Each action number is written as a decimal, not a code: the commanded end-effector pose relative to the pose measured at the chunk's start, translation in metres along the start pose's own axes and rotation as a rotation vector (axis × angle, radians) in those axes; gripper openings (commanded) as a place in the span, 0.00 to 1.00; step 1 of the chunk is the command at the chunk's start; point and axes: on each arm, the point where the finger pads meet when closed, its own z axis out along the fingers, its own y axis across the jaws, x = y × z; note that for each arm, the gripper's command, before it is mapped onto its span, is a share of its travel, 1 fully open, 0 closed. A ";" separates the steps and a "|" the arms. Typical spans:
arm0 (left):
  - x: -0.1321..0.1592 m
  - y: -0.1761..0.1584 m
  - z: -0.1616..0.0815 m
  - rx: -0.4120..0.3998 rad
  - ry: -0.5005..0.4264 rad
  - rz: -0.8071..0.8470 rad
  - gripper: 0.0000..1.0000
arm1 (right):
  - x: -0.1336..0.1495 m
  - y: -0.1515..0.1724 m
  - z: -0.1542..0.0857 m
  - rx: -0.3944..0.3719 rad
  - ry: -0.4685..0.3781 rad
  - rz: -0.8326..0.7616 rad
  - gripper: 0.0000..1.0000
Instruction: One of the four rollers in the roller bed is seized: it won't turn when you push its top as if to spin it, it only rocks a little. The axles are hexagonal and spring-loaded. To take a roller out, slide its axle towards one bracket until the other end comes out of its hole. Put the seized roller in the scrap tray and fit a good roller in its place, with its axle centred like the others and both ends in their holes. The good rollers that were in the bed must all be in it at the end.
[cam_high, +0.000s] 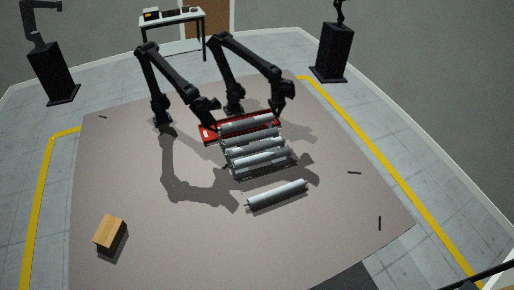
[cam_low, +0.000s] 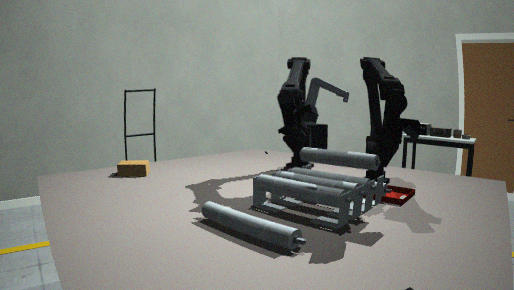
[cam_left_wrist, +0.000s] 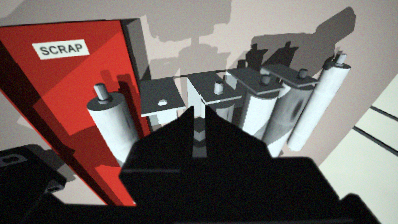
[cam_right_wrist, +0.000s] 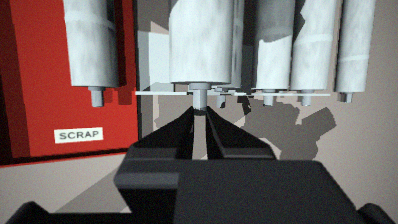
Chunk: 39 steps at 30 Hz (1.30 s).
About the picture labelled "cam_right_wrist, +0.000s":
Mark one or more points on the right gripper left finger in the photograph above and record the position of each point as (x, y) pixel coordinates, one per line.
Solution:
(167, 141)

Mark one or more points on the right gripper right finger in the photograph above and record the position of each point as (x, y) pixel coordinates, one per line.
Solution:
(232, 142)

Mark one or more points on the red scrap tray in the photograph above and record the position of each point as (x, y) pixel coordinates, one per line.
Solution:
(42, 117)

